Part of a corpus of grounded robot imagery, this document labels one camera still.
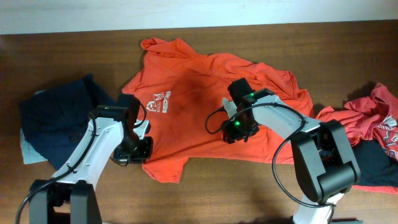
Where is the folded light blue shirt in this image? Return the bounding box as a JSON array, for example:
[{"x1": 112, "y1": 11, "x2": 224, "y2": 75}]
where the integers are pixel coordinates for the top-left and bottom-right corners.
[{"x1": 20, "y1": 90, "x2": 49, "y2": 165}]

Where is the orange t-shirt white print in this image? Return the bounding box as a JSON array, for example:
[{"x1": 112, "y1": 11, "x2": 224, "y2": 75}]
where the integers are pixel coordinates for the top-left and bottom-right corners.
[{"x1": 123, "y1": 38, "x2": 314, "y2": 183}]

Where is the red patterned shirt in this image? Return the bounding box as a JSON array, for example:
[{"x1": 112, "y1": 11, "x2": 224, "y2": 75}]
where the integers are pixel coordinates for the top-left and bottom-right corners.
[{"x1": 316, "y1": 83, "x2": 397, "y2": 194}]

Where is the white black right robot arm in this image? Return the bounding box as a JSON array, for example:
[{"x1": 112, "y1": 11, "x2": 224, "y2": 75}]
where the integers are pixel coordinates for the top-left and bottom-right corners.
[{"x1": 220, "y1": 78, "x2": 361, "y2": 223}]

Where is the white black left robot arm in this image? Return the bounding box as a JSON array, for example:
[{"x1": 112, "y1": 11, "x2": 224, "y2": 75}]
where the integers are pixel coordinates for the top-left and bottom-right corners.
[{"x1": 22, "y1": 94, "x2": 154, "y2": 224}]

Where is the black shirt in pile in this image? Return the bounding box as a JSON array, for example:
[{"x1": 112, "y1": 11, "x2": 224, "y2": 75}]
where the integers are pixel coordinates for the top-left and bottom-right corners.
[{"x1": 353, "y1": 140, "x2": 397, "y2": 187}]

